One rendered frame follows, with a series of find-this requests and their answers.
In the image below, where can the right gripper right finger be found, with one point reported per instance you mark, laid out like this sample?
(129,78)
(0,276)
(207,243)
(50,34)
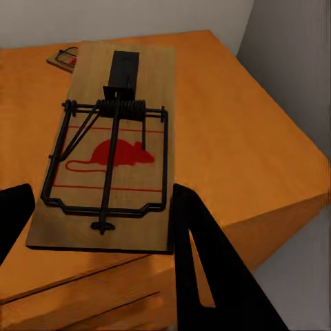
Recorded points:
(240,303)

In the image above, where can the cabinet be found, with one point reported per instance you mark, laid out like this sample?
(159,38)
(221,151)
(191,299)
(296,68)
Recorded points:
(258,174)

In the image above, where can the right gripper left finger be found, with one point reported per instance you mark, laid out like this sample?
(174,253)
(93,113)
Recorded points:
(16,207)

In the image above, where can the mousetrap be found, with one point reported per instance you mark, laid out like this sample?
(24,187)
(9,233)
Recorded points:
(65,59)
(109,181)

